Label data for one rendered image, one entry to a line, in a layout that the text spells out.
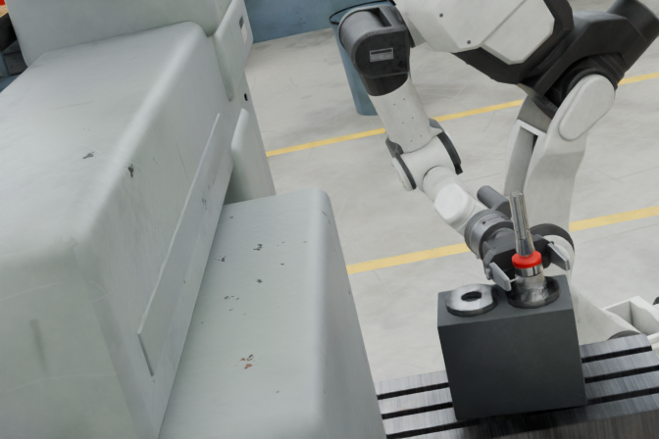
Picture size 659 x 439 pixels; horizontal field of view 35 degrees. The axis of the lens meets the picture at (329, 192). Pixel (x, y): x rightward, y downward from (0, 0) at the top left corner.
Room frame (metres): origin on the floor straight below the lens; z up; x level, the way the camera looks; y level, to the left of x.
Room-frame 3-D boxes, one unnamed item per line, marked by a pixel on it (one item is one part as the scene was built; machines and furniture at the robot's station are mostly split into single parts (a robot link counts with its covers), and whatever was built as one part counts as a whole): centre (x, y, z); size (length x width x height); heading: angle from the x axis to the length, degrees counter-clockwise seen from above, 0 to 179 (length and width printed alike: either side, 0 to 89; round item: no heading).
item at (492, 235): (1.60, -0.27, 1.20); 0.13 x 0.12 x 0.10; 101
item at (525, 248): (1.50, -0.29, 1.28); 0.03 x 0.03 x 0.11
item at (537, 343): (1.51, -0.24, 1.07); 0.22 x 0.12 x 0.20; 79
